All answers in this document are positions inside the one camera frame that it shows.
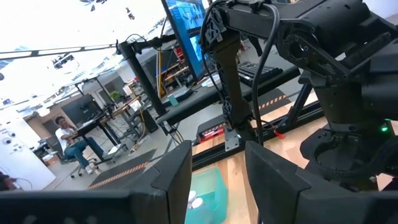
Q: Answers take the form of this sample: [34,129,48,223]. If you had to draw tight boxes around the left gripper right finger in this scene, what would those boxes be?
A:
[244,139,398,224]

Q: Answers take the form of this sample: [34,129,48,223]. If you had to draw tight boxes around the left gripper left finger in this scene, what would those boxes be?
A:
[0,139,193,224]

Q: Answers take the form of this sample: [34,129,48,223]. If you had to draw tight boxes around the small white-capped pill bottle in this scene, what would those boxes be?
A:
[191,197,205,210]

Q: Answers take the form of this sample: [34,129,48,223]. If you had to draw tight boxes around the teal translucent plastic bin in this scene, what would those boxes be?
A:
[185,167,229,224]

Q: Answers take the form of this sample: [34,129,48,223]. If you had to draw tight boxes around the black mat striped edges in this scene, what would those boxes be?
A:
[88,148,158,190]
[248,88,293,113]

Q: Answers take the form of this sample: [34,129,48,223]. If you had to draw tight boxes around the black background desk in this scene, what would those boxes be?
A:
[73,102,147,166]

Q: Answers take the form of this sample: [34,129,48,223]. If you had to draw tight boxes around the black box red lights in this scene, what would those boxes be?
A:
[196,114,227,144]

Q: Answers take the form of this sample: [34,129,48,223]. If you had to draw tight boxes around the person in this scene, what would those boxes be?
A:
[54,115,105,175]
[0,172,16,191]

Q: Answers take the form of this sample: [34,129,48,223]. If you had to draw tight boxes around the small teal box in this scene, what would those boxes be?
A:
[167,93,180,107]

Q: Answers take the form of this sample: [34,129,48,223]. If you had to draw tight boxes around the backlit keyboard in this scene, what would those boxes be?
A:
[236,61,284,88]

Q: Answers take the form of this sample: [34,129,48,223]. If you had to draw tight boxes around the black background monitor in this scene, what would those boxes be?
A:
[60,94,103,125]

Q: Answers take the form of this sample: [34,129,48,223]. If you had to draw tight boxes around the black side desk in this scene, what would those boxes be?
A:
[155,58,301,127]

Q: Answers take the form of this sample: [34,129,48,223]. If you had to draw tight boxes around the black power adapter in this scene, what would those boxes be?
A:
[169,86,195,103]

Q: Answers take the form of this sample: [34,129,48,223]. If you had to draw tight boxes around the round white device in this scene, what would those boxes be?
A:
[205,74,222,88]

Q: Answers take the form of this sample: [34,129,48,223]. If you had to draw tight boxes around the blue-screen monitor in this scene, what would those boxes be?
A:
[160,0,217,81]

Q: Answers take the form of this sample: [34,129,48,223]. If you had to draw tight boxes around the silver mounting bracket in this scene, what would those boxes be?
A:
[224,127,240,152]

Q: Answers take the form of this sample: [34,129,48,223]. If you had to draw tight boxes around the black aluminium table frame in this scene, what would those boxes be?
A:
[189,83,326,170]

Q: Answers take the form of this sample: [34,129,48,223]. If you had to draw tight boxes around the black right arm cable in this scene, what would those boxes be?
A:
[251,2,280,146]

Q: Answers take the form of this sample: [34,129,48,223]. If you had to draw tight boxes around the black slanted post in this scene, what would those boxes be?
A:
[116,34,178,116]

